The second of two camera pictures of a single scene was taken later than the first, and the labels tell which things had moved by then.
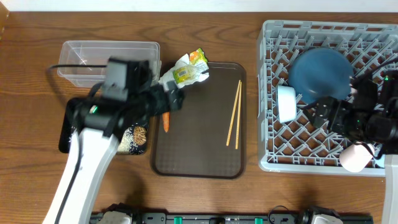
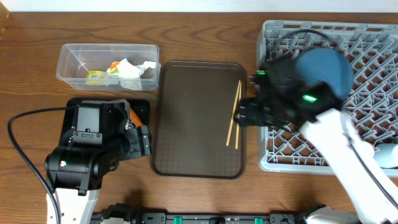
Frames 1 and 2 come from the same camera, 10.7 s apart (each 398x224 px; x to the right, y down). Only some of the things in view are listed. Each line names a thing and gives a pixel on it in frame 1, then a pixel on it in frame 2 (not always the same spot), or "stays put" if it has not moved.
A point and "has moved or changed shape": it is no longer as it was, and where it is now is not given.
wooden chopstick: [239, 115] stays put
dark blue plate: [320, 72] stays put
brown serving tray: [207, 137] stays put
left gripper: [162, 104] → [140, 140]
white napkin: [183, 73] → [129, 75]
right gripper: [339, 107] → [249, 111]
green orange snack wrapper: [196, 71] → [109, 78]
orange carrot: [166, 121] has moved or changed shape
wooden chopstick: [229, 134] stays put
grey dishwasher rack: [299, 147] stays put
